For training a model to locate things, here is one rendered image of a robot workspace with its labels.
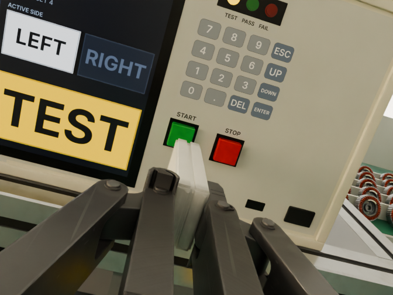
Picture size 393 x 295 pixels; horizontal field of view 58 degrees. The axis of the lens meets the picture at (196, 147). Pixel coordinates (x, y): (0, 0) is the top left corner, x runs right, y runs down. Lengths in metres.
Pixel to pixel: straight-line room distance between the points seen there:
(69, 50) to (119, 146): 0.08
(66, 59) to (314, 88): 0.18
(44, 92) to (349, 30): 0.23
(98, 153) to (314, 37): 0.18
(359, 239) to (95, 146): 0.28
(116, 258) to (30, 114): 0.13
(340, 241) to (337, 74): 0.17
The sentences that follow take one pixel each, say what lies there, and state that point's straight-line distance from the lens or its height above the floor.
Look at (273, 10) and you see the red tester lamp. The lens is 0.27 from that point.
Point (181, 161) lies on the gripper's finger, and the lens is 0.17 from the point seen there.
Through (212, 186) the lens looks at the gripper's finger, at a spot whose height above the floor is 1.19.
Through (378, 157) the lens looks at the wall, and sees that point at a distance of 7.99.
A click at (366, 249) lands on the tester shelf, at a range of 0.39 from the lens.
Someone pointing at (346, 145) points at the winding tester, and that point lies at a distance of 0.31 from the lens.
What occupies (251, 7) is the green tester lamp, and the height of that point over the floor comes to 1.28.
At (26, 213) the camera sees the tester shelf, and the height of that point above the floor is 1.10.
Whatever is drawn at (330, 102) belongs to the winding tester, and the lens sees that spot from 0.29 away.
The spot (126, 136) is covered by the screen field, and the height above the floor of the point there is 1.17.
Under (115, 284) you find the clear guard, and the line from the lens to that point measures 0.30.
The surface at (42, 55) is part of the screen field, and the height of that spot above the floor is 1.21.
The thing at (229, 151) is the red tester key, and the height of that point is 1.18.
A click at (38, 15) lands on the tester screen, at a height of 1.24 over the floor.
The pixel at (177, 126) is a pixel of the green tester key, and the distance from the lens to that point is 0.27.
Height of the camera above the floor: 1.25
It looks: 16 degrees down
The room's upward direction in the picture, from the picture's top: 17 degrees clockwise
